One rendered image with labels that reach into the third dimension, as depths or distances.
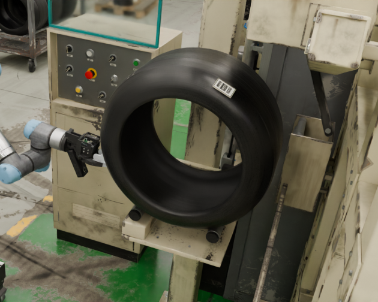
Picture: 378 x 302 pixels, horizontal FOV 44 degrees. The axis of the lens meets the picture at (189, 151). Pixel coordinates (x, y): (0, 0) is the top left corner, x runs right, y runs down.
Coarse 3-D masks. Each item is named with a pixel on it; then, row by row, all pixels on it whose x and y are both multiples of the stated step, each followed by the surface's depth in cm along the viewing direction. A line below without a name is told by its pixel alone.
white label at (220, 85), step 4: (220, 80) 133; (216, 84) 131; (220, 84) 132; (224, 84) 133; (228, 84) 133; (216, 88) 131; (220, 88) 131; (224, 88) 132; (228, 88) 132; (232, 88) 133; (224, 92) 131; (228, 92) 131; (232, 92) 132; (228, 96) 131
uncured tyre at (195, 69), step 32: (160, 64) 139; (192, 64) 136; (224, 64) 141; (128, 96) 141; (160, 96) 137; (192, 96) 134; (224, 96) 132; (256, 96) 138; (128, 128) 173; (256, 128) 135; (128, 160) 170; (160, 160) 180; (256, 160) 137; (128, 192) 156; (160, 192) 173; (192, 192) 178; (224, 192) 174; (256, 192) 143; (192, 224) 154; (224, 224) 154
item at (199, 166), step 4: (180, 160) 191; (184, 160) 191; (188, 164) 189; (192, 164) 189; (196, 164) 189; (200, 164) 190; (196, 168) 189; (200, 168) 188; (204, 168) 188; (208, 168) 188; (212, 168) 188; (216, 168) 188
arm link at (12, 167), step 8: (0, 136) 164; (0, 144) 162; (8, 144) 165; (0, 152) 162; (8, 152) 163; (16, 152) 166; (0, 160) 163; (8, 160) 163; (16, 160) 164; (24, 160) 166; (0, 168) 161; (8, 168) 161; (16, 168) 162; (24, 168) 165; (32, 168) 169; (0, 176) 163; (8, 176) 161; (16, 176) 163; (24, 176) 168; (8, 184) 163
